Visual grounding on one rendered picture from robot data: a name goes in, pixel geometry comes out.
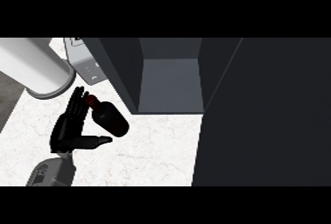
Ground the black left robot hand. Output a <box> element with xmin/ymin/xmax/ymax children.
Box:
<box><xmin>49</xmin><ymin>86</ymin><xmax>114</xmax><ymax>154</ymax></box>

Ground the dark red wine bottle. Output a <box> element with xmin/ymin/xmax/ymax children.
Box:
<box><xmin>83</xmin><ymin>94</ymin><xmax>131</xmax><ymax>138</ymax></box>

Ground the dark grey open cabinet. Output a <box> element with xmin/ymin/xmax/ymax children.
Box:
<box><xmin>82</xmin><ymin>38</ymin><xmax>244</xmax><ymax>115</ymax></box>

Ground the white cylindrical appliance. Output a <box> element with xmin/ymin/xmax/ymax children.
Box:
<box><xmin>0</xmin><ymin>38</ymin><xmax>79</xmax><ymax>101</ymax></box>

